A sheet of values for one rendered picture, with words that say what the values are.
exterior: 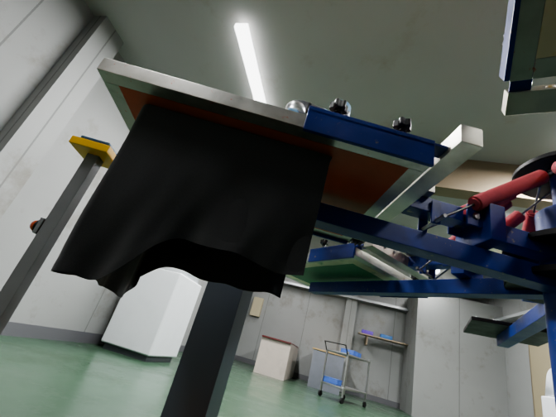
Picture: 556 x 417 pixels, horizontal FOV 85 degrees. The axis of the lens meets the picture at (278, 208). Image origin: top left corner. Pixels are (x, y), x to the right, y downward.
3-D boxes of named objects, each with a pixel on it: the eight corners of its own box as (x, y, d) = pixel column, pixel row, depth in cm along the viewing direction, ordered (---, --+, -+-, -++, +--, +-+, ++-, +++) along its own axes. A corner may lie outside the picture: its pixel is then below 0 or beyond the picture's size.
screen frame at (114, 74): (96, 68, 68) (104, 56, 70) (159, 187, 121) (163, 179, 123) (433, 164, 68) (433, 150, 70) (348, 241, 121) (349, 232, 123)
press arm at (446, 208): (409, 206, 94) (410, 192, 96) (400, 213, 99) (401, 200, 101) (463, 221, 94) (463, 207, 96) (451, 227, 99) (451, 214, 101)
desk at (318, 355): (337, 390, 767) (342, 357, 799) (340, 395, 637) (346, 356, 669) (309, 381, 784) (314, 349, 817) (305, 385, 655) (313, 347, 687)
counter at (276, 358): (292, 377, 794) (299, 347, 825) (283, 381, 614) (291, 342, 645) (268, 370, 810) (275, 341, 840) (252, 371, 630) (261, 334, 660)
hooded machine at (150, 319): (133, 349, 441) (174, 249, 506) (175, 362, 425) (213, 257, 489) (97, 347, 371) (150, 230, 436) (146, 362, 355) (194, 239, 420)
